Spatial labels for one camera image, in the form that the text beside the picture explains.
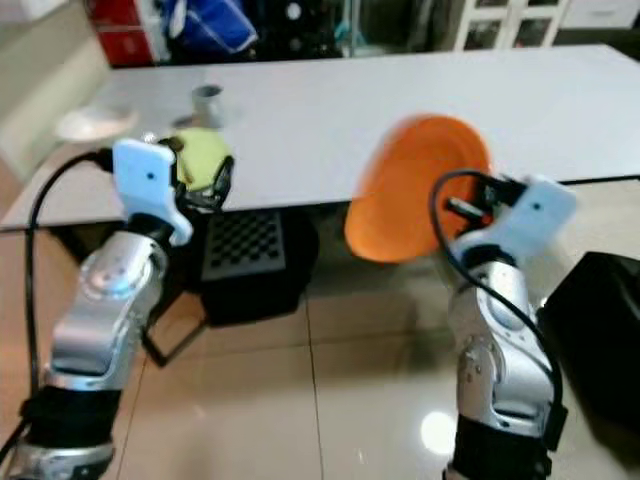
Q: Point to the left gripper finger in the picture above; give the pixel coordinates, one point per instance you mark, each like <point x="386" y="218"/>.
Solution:
<point x="224" y="180"/>

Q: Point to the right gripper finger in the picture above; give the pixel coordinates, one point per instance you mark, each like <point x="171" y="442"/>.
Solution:
<point x="464" y="206"/>

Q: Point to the grey mug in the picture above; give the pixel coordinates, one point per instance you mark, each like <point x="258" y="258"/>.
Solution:
<point x="207" y="106"/>

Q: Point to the orange plate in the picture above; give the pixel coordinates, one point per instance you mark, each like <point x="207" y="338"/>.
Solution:
<point x="400" y="190"/>

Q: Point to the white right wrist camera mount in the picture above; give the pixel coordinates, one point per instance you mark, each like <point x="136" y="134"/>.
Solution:
<point x="530" y="215"/>

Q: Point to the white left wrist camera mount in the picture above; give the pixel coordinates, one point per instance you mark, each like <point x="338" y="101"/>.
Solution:
<point x="150" y="185"/>

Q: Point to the black perforated box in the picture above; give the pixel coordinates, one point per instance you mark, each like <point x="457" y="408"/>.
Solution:
<point x="255" y="265"/>

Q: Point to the white raised counter shelf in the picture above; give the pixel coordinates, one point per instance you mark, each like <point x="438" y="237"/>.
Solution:
<point x="45" y="70"/>

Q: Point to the black seat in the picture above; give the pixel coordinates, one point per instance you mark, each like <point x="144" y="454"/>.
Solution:
<point x="600" y="330"/>

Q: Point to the white glass door cabinet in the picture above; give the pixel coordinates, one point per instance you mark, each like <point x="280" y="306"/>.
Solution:
<point x="540" y="20"/>

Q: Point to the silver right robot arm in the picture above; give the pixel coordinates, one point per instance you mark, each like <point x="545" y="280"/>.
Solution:
<point x="500" y="350"/>

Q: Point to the red box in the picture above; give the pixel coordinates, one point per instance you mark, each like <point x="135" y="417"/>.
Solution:
<point x="120" y="35"/>

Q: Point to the blue bag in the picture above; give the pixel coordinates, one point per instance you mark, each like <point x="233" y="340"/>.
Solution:
<point x="210" y="25"/>

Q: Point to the light green plate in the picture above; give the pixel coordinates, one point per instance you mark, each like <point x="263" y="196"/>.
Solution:
<point x="202" y="158"/>

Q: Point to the grey dining table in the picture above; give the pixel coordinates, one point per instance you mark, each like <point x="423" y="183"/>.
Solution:
<point x="320" y="100"/>

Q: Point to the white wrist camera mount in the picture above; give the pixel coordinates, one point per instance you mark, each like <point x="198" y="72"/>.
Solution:
<point x="150" y="185"/>
<point x="530" y="215"/>

